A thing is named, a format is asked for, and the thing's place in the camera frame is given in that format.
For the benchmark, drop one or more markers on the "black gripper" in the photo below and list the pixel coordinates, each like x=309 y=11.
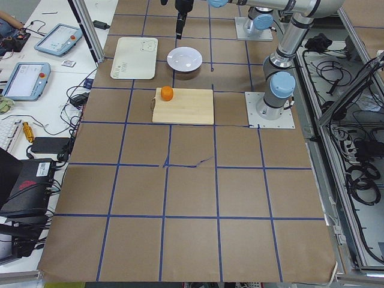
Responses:
x=183 y=6

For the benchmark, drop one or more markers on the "white round plate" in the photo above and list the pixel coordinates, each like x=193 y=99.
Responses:
x=184 y=59

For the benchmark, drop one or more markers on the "orange fruit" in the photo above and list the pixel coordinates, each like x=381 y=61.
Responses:
x=166 y=93

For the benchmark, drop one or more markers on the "cream bear tray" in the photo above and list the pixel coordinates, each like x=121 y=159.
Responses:
x=135 y=58

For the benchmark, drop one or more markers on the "small black adapter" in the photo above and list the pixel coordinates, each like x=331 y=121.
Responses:
x=100 y=25

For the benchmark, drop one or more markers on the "wooden cutting board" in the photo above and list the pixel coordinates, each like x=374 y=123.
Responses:
x=188 y=106

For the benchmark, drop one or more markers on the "blue teach pendant upper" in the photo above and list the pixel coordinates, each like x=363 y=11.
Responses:
x=59 y=40

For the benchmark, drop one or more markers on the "blue teach pendant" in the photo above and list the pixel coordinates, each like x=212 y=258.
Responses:
x=27 y=81
x=59 y=40

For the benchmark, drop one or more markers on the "blue teach pendant lower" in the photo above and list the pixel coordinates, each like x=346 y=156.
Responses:
x=27 y=81

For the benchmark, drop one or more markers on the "black power adapter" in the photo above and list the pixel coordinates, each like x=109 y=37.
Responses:
x=50 y=145

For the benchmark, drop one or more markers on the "gold metal cylinder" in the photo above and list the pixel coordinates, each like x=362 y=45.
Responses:
x=28 y=132

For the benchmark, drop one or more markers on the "white keyboard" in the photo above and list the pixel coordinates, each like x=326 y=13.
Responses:
x=10 y=131

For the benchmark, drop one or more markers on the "black computer box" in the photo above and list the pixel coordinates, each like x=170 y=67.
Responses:
x=24 y=185

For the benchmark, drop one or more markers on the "aluminium frame post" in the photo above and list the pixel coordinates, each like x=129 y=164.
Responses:
x=86 y=25

